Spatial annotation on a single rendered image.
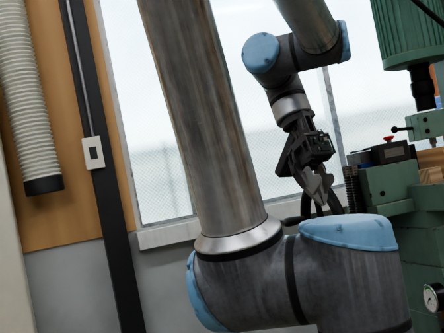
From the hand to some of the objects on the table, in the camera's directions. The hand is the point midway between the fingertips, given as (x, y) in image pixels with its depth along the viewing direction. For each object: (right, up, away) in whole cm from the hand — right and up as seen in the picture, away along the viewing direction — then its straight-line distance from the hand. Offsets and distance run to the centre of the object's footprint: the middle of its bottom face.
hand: (319, 201), depth 156 cm
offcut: (+26, +4, +2) cm, 26 cm away
